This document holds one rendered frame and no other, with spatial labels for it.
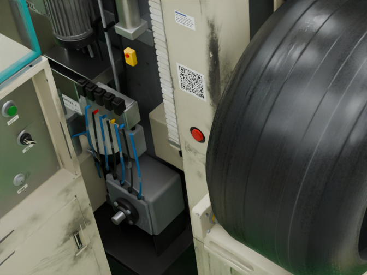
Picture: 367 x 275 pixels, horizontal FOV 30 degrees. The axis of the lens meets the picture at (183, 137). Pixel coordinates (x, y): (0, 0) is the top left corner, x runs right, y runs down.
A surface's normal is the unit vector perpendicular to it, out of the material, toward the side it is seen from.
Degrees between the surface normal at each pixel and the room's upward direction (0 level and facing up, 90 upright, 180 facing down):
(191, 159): 90
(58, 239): 90
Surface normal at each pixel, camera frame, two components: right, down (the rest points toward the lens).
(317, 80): -0.39, -0.32
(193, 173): -0.64, 0.58
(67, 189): 0.76, 0.41
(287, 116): -0.52, -0.08
